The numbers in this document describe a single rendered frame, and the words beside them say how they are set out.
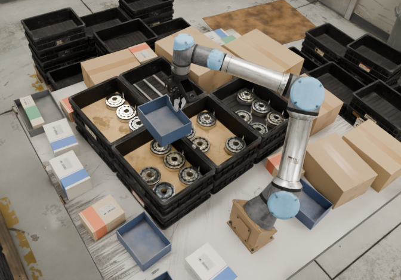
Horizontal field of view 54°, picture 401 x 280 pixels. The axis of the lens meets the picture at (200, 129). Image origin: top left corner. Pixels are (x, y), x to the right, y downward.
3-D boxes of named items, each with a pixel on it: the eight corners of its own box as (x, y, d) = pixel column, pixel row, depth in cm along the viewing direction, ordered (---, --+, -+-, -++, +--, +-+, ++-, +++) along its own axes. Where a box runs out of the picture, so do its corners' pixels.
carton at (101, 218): (111, 202, 184) (110, 194, 178) (126, 220, 178) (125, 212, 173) (80, 221, 176) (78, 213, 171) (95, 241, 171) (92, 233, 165)
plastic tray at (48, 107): (67, 123, 215) (65, 117, 211) (31, 137, 207) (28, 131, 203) (50, 94, 229) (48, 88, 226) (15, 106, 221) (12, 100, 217)
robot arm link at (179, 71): (194, 64, 153) (176, 70, 149) (193, 73, 156) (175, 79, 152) (184, 54, 157) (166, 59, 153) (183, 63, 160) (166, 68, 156)
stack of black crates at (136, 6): (157, 27, 381) (157, -17, 347) (173, 43, 365) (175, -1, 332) (120, 39, 363) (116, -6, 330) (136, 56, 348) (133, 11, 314)
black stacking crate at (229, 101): (296, 126, 210) (301, 112, 202) (258, 153, 196) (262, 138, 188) (244, 87, 229) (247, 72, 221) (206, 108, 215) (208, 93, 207)
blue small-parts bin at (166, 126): (191, 132, 168) (192, 122, 163) (162, 147, 162) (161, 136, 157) (166, 105, 178) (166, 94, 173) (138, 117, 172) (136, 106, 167)
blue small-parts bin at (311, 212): (329, 212, 189) (333, 204, 184) (310, 230, 182) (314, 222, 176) (296, 185, 198) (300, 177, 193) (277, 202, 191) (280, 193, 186)
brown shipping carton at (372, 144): (403, 174, 208) (417, 155, 196) (378, 193, 198) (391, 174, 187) (358, 138, 223) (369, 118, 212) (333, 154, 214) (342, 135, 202)
